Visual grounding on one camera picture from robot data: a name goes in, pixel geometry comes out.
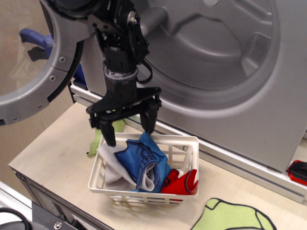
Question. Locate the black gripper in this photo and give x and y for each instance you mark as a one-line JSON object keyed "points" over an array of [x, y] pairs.
{"points": [[123, 99]]}

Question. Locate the blue and grey cloth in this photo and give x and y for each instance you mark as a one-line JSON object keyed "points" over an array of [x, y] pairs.
{"points": [[138, 166]]}

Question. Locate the red cloth with dark trim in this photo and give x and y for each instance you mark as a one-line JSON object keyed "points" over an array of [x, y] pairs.
{"points": [[184, 185]]}

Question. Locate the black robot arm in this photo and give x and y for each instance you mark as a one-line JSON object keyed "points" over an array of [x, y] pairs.
{"points": [[117, 28]]}

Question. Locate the white plastic laundry basket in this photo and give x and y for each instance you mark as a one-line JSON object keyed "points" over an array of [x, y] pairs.
{"points": [[182, 153]]}

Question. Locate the grey toy washing machine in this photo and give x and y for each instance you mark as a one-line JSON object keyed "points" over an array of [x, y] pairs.
{"points": [[232, 72]]}

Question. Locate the grey round machine door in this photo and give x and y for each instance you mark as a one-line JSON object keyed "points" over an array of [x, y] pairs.
{"points": [[69, 36]]}

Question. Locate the green cloth behind basket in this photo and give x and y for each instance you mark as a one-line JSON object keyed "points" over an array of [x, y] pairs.
{"points": [[118, 126]]}

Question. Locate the blue plastic object behind door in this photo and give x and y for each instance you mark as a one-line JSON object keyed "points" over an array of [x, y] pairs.
{"points": [[44, 44]]}

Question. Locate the green felt shirt cutout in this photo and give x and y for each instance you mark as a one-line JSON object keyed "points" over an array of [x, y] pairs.
{"points": [[221, 215]]}

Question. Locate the red and black tool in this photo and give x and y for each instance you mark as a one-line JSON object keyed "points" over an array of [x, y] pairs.
{"points": [[297, 172]]}

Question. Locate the aluminium profile rail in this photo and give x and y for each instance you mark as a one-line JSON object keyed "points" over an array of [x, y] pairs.
{"points": [[265, 176]]}

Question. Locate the black metal bracket with bolt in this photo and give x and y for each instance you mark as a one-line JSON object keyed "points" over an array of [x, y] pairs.
{"points": [[44, 220]]}

